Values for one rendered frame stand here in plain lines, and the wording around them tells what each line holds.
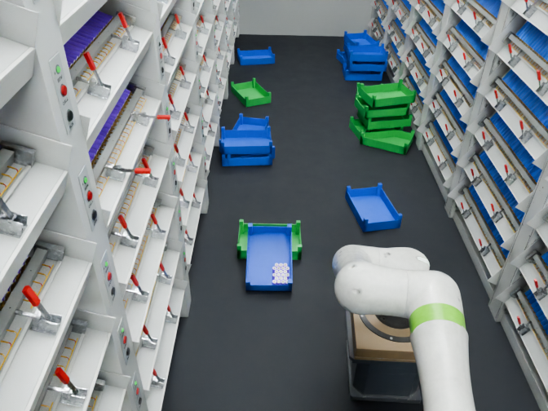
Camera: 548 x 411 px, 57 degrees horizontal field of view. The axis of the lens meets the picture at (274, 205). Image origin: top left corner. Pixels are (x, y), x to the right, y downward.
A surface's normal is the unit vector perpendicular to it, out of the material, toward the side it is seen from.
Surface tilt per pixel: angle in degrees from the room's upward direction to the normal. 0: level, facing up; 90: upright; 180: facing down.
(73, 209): 90
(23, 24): 90
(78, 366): 20
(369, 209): 0
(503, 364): 0
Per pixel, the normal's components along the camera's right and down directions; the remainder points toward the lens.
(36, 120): 0.00, 0.60
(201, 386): 0.02, -0.80
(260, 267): 0.02, -0.57
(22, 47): 0.36, -0.75
